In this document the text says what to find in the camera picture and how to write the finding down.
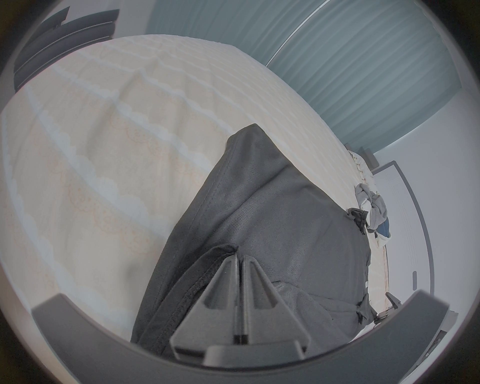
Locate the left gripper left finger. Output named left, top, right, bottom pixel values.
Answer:
left=169, top=255, right=239, bottom=359

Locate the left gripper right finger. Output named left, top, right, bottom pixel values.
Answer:
left=241, top=255, right=311, bottom=357

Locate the black chest of drawers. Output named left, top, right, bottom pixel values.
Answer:
left=13, top=5, right=121, bottom=91

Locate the bed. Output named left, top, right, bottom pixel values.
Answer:
left=0, top=34, right=436, bottom=338

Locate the grey bedside table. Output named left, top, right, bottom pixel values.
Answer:
left=360, top=147, right=379, bottom=168

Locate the blue-green curtain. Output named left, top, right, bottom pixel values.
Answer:
left=266, top=0, right=462, bottom=154
left=144, top=0, right=327, bottom=68

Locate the white printed pillow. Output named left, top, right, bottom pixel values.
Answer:
left=347, top=150, right=376, bottom=184

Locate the pile of clothes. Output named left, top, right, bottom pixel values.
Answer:
left=354, top=183, right=392, bottom=239

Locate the black T-shirt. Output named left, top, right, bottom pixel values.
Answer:
left=129, top=124, right=377, bottom=357

